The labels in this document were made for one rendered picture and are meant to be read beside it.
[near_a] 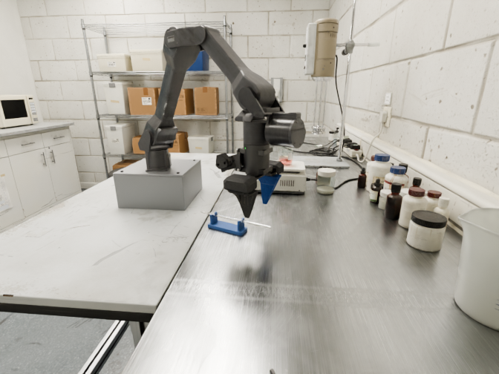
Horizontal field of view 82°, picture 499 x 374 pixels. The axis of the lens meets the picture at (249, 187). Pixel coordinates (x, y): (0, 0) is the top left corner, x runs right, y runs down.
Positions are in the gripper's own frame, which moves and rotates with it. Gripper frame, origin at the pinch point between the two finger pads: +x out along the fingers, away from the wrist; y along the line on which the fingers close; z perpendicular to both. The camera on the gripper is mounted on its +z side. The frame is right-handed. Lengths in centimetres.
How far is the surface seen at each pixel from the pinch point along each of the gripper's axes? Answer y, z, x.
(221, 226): 1.1, 9.2, 9.2
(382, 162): -47, -23, 0
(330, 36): -78, 5, -44
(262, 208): -16.7, 6.4, 10.2
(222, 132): -235, 164, 22
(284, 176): -31.0, 5.1, 4.0
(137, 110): -167, 225, -6
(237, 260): 10.8, -1.0, 10.3
